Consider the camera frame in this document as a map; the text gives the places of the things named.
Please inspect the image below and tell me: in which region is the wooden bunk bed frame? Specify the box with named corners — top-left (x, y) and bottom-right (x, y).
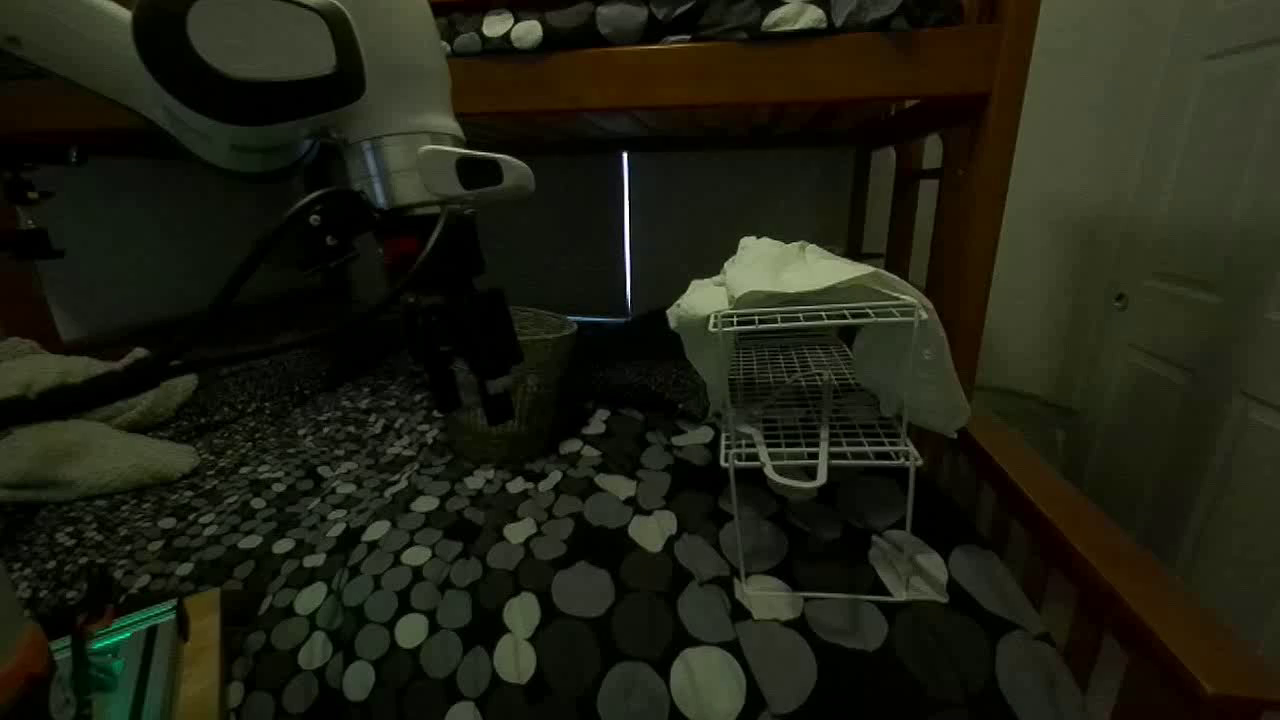
top-left (0, 0), bottom-right (1280, 720)

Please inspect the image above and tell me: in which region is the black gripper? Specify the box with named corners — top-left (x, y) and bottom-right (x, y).
top-left (384, 207), bottom-right (528, 432)

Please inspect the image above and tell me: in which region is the white wire shelf rack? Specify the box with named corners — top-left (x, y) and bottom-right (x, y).
top-left (701, 291), bottom-right (953, 607)

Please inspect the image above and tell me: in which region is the black grey dotted bedspread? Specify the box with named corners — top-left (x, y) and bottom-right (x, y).
top-left (0, 317), bottom-right (1114, 720)

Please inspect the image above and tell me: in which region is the woven wicker basket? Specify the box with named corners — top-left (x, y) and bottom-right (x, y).
top-left (445, 304), bottom-right (582, 466)

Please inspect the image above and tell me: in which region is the dark window blind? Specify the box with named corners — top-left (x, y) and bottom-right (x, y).
top-left (472, 139), bottom-right (863, 325)

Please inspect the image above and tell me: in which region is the white panel door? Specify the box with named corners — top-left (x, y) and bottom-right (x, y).
top-left (1033, 0), bottom-right (1280, 673)

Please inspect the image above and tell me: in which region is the beige folded towel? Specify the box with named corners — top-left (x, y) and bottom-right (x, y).
top-left (0, 331), bottom-right (202, 502)

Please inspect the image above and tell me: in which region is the grey object with orange rim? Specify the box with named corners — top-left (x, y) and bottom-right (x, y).
top-left (0, 571), bottom-right (54, 720)

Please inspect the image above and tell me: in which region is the clear box with green light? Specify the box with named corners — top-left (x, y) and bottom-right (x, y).
top-left (48, 594), bottom-right (225, 720)

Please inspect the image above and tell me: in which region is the white crumpled cloth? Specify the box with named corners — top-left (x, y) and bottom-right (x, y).
top-left (662, 232), bottom-right (976, 440)

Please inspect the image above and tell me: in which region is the dotted upper bunk mattress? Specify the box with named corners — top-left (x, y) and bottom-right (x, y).
top-left (430, 0), bottom-right (967, 57)

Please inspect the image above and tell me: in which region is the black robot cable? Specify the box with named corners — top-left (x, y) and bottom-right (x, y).
top-left (0, 184), bottom-right (454, 432)

